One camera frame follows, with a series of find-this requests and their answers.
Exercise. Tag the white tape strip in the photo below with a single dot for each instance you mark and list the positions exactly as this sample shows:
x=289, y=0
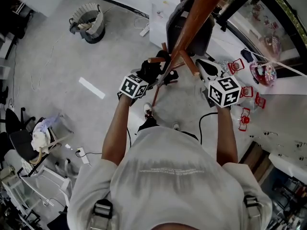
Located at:
x=283, y=65

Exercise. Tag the wooden chair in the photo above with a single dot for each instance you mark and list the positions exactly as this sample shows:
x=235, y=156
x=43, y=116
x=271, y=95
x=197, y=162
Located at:
x=36, y=147

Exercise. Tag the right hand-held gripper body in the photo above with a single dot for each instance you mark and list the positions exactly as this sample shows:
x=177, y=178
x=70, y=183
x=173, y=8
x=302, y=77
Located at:
x=224, y=92

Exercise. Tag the person's black right trouser leg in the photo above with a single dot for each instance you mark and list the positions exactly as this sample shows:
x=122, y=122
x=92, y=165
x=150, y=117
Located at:
x=190, y=135

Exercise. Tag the white extension socket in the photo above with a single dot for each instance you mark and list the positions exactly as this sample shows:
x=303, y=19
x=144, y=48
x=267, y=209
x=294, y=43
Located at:
x=144, y=29

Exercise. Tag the grey ribbed trash bin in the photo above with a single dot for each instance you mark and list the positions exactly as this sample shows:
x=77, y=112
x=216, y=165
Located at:
x=90, y=23

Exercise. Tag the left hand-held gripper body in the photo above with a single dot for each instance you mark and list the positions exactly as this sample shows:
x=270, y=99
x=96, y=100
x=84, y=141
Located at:
x=133, y=86

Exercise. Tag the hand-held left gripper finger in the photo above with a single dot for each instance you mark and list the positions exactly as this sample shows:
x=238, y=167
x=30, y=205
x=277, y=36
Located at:
x=163, y=68

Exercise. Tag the dark grey hanging bag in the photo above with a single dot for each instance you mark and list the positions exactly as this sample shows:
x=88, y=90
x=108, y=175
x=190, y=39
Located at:
x=175, y=30

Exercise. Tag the brown wooden coat rack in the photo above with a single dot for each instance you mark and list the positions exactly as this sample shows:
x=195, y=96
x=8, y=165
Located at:
x=196, y=18

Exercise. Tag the person's light grey t-shirt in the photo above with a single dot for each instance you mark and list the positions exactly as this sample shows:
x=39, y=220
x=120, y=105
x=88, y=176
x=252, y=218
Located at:
x=168, y=176

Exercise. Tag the person's white left shoe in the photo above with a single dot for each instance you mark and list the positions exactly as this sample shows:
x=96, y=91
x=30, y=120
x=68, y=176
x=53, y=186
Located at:
x=148, y=110

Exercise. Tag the white locker cabinet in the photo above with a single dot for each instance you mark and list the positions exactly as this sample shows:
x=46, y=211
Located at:
x=280, y=138

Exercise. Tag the pile of light clothes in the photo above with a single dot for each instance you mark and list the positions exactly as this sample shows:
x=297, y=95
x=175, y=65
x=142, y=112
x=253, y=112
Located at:
x=42, y=135

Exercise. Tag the person's left forearm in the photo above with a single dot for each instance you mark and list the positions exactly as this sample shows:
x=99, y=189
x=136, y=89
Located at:
x=116, y=133

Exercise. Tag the person's white right shoe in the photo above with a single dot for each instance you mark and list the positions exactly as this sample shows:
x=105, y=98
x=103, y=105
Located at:
x=176, y=126

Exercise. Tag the person's white shoe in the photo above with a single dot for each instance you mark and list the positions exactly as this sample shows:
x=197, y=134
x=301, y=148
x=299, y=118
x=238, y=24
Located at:
x=148, y=110
x=176, y=126

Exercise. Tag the white power strip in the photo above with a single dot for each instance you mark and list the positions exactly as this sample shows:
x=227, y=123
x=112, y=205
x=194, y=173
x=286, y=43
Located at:
x=84, y=156

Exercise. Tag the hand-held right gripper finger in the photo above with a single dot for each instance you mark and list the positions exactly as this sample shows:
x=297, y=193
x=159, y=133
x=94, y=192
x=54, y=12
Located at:
x=220, y=69
x=203, y=77

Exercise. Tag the person's black left trouser leg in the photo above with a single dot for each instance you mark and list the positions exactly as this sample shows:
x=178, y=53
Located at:
x=147, y=124

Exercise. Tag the person's black trouser leg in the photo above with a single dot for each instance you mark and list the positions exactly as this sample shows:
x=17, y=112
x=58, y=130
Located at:
x=190, y=135
x=147, y=124

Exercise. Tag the person's right forearm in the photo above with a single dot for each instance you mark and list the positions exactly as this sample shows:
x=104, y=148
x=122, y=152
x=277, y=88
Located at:
x=226, y=138

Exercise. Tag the small black hanging pouch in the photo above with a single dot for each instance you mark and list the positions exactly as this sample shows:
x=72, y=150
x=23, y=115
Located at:
x=172, y=75

